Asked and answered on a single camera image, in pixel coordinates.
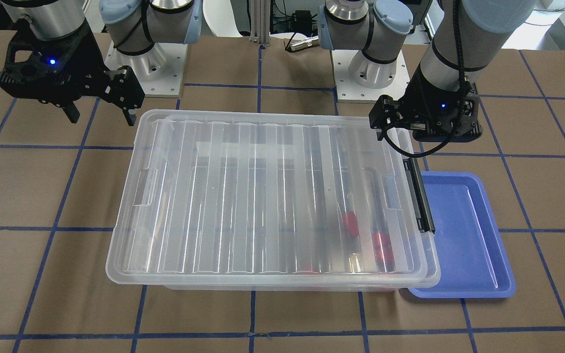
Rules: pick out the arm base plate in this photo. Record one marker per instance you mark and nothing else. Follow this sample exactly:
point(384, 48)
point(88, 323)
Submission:
point(159, 71)
point(360, 80)

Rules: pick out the blue plastic tray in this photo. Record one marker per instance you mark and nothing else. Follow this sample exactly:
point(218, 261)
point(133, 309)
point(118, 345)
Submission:
point(471, 254)

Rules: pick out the black box latch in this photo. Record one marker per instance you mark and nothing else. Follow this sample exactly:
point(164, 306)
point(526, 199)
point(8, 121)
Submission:
point(419, 197)

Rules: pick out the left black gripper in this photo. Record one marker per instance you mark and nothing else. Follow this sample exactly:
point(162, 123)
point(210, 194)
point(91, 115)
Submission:
point(416, 104)

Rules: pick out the clear plastic box lid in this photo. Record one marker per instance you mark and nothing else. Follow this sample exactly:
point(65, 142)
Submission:
point(268, 196)

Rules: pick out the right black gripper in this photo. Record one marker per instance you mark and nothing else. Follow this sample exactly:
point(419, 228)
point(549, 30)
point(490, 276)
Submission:
point(88, 63)

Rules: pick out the aluminium frame post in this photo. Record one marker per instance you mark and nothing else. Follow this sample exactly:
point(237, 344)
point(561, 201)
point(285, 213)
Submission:
point(260, 15)

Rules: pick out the white chair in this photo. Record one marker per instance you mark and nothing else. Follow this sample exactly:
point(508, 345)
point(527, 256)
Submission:
point(219, 16)

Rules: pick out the clear plastic storage box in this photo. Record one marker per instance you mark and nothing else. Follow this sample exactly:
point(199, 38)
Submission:
point(429, 274)

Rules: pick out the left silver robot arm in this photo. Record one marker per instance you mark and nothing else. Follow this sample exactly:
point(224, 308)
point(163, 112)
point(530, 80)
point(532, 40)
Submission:
point(468, 38)

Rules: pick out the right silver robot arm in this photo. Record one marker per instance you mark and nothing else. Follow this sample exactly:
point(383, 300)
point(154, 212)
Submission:
point(135, 26)

